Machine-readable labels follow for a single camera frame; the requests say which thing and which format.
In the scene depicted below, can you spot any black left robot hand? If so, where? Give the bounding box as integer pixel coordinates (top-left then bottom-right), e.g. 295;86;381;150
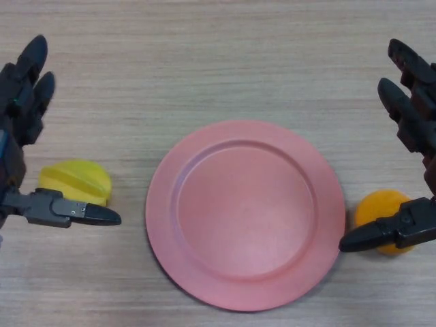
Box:
0;33;123;230

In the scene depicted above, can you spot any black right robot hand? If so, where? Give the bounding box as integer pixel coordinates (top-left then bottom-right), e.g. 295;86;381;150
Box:
339;38;436;253

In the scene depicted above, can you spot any yellow starfruit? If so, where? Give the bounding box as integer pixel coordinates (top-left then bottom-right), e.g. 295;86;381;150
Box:
38;159;113;206

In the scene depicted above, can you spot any pink round plate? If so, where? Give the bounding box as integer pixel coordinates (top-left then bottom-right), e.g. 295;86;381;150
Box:
145;119;347;313

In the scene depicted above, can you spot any orange round fruit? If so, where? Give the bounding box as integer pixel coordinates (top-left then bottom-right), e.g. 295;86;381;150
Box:
355;189;417;255

